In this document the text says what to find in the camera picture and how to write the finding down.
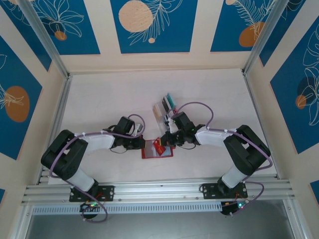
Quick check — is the red card with gold pattern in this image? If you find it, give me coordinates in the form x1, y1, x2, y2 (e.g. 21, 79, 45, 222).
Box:
154, 137, 167, 157

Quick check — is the teal credit card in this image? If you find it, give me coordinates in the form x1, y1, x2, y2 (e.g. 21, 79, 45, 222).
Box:
165, 92, 178, 111

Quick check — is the aluminium frame leg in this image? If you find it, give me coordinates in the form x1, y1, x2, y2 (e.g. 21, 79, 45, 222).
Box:
9, 205, 34, 239
283, 199, 309, 239

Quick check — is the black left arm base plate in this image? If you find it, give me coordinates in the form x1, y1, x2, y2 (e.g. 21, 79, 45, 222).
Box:
69, 185, 116, 203

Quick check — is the aluminium mounting beam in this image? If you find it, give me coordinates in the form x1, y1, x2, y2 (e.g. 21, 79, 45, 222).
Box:
21, 175, 296, 207

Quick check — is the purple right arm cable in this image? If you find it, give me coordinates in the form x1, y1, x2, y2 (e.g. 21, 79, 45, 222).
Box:
177, 101, 272, 216

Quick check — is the aluminium table side rail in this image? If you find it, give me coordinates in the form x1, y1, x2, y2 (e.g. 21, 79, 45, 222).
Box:
241, 69, 280, 180
37, 73, 74, 185

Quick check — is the aluminium frame post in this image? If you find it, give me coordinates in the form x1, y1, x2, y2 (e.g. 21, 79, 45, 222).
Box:
17, 0, 71, 78
242, 0, 291, 75

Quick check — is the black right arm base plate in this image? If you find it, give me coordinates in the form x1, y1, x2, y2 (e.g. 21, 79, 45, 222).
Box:
201, 182, 249, 200

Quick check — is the white slotted cable duct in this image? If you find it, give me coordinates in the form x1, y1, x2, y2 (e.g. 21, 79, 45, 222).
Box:
31, 201, 223, 215

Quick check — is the clear acrylic card stand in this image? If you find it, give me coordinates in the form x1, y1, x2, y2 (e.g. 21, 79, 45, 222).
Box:
152, 92, 180, 132

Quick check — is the red leather card holder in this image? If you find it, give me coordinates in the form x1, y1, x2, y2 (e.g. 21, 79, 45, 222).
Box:
141, 138, 174, 160

